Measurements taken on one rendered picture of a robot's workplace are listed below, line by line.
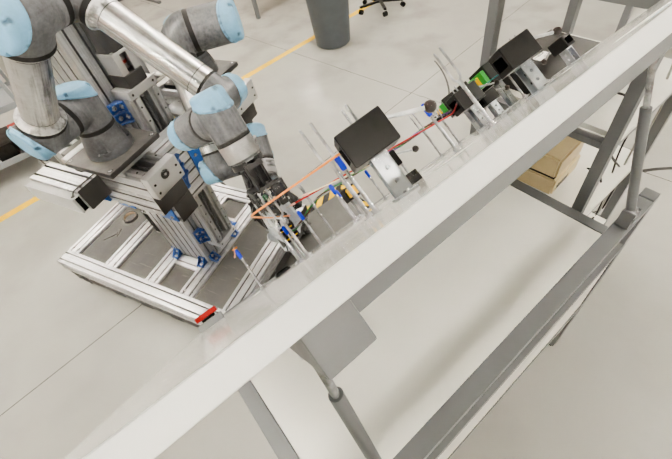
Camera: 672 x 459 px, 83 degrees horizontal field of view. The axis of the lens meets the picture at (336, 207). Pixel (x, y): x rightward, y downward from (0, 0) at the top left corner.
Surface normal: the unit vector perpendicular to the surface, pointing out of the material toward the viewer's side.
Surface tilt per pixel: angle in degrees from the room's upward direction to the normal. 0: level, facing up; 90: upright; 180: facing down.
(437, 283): 0
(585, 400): 0
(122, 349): 0
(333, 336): 36
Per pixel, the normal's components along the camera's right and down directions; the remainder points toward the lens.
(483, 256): -0.14, -0.67
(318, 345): 0.25, -0.24
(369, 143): 0.00, -0.05
